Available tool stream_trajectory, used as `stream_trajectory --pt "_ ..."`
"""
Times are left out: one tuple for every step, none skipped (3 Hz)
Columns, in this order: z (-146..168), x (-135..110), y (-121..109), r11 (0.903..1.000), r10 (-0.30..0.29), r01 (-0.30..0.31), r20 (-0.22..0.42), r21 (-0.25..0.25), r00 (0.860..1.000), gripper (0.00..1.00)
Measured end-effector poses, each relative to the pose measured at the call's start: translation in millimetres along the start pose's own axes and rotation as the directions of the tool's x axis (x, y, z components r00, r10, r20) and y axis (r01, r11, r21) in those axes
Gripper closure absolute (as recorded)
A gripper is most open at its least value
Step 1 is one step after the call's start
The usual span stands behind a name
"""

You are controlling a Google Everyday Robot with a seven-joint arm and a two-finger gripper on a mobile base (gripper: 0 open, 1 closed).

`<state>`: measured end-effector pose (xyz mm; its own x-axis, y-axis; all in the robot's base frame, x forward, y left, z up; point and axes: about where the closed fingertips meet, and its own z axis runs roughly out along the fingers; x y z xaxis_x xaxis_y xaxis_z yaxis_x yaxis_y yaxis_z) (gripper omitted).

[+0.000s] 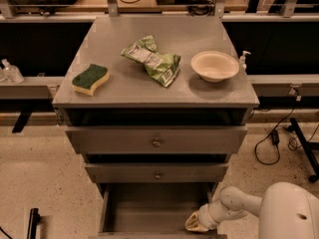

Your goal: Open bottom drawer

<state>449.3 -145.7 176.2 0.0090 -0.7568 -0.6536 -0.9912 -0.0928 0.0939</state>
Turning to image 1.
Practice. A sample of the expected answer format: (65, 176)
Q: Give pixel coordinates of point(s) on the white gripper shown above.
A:
(205, 217)

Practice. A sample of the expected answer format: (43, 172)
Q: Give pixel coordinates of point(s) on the white pump bottle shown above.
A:
(242, 59)

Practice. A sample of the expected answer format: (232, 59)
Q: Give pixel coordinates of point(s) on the grey top drawer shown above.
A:
(156, 140)

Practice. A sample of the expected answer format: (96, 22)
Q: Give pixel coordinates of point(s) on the grey drawer cabinet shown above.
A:
(131, 98)

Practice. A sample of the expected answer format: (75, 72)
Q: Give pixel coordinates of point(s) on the green yellow sponge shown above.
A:
(90, 79)

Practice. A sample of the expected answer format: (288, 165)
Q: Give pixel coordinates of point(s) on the grey bottom drawer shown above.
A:
(152, 211)

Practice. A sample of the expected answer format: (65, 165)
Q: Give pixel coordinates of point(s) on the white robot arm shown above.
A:
(285, 211)

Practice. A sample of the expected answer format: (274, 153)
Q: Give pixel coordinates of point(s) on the black stand leg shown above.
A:
(308, 148)

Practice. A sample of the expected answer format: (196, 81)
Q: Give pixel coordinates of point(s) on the green crumpled chip bag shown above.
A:
(162, 68)

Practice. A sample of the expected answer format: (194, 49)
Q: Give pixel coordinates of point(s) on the grey middle drawer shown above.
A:
(155, 172)

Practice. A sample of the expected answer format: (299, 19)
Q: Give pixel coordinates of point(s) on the black floor bar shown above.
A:
(34, 219)

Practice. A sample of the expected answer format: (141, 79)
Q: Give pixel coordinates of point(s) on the clear sanitizer bottle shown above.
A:
(12, 73)

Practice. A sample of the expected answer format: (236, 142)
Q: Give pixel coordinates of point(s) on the grey drawer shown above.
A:
(152, 211)
(155, 172)
(156, 140)

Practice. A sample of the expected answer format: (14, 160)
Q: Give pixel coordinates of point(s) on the white bowl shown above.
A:
(214, 66)

